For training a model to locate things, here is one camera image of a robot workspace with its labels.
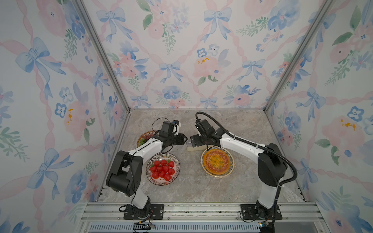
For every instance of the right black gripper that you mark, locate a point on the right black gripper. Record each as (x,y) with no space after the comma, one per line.
(197,141)

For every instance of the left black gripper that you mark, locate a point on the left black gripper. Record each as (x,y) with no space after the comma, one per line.
(181,141)

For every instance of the cream plastic wrap dispenser box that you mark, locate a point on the cream plastic wrap dispenser box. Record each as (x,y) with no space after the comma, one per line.
(191,147)

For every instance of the yellow plate with food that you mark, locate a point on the yellow plate with food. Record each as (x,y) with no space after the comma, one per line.
(217,162)

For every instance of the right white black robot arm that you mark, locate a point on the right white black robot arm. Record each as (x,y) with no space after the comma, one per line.
(274,170)

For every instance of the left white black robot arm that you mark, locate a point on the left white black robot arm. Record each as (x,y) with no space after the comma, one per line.
(125,173)

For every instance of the plate of red strawberries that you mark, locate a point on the plate of red strawberries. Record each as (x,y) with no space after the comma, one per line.
(163,169)

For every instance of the plate of grapes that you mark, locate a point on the plate of grapes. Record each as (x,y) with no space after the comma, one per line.
(145,137)

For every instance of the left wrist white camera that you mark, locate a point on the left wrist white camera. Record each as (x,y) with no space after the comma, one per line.
(176,127)

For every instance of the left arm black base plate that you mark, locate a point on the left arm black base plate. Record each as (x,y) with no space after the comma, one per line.
(152,211)

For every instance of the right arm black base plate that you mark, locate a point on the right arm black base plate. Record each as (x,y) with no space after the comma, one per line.
(259,212)

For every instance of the aluminium front rail frame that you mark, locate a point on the aluminium front rail frame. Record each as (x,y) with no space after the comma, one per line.
(202,218)

